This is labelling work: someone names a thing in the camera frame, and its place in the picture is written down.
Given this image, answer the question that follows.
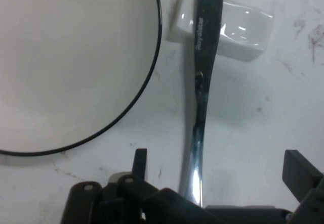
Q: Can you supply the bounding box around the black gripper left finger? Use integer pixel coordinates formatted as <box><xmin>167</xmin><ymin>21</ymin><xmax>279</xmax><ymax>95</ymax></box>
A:
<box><xmin>60</xmin><ymin>148</ymin><xmax>206</xmax><ymax>224</ymax></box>

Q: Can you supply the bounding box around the silver metal table knife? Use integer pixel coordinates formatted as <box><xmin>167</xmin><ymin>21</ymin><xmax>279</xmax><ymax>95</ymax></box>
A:
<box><xmin>191</xmin><ymin>0</ymin><xmax>225</xmax><ymax>208</ymax></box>

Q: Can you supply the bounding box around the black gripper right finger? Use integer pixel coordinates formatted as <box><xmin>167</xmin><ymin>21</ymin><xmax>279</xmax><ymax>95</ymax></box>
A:
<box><xmin>282</xmin><ymin>149</ymin><xmax>324</xmax><ymax>224</ymax></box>

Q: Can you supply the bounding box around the white plate with black rim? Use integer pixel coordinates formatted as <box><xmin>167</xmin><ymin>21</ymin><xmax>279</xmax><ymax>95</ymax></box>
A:
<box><xmin>0</xmin><ymin>0</ymin><xmax>163</xmax><ymax>157</ymax></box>

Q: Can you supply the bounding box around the white ceramic cutlery rest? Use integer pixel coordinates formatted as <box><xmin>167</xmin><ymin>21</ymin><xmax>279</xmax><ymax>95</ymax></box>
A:
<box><xmin>166</xmin><ymin>0</ymin><xmax>275</xmax><ymax>63</ymax></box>

